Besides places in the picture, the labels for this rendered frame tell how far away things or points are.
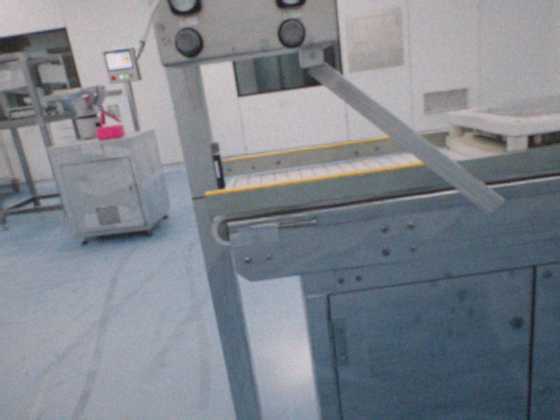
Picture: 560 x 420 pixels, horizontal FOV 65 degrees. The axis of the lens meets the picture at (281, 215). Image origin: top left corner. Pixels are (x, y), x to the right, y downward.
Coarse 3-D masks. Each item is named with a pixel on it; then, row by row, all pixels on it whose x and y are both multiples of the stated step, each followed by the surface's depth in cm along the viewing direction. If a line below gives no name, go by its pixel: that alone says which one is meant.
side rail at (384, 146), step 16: (464, 128) 87; (352, 144) 87; (368, 144) 87; (384, 144) 88; (240, 160) 87; (256, 160) 87; (272, 160) 88; (288, 160) 88; (304, 160) 88; (320, 160) 88; (336, 160) 88
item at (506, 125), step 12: (456, 120) 81; (468, 120) 76; (480, 120) 72; (492, 120) 69; (504, 120) 67; (516, 120) 65; (528, 120) 64; (540, 120) 63; (552, 120) 63; (492, 132) 69; (504, 132) 65; (516, 132) 63; (528, 132) 63; (540, 132) 63
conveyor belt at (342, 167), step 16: (368, 160) 87; (384, 160) 85; (400, 160) 83; (416, 160) 81; (256, 176) 87; (272, 176) 85; (288, 176) 83; (304, 176) 81; (496, 176) 64; (512, 176) 64; (528, 176) 64; (384, 192) 64; (400, 192) 64; (416, 192) 64; (272, 208) 64; (288, 208) 64; (304, 208) 64
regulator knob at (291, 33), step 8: (288, 16) 52; (296, 16) 52; (280, 24) 52; (288, 24) 50; (296, 24) 50; (280, 32) 52; (288, 32) 50; (296, 32) 50; (304, 32) 52; (280, 40) 53; (288, 40) 51; (296, 40) 51
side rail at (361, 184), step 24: (408, 168) 61; (480, 168) 62; (504, 168) 62; (528, 168) 62; (552, 168) 62; (240, 192) 61; (264, 192) 62; (288, 192) 62; (312, 192) 62; (336, 192) 62; (360, 192) 62
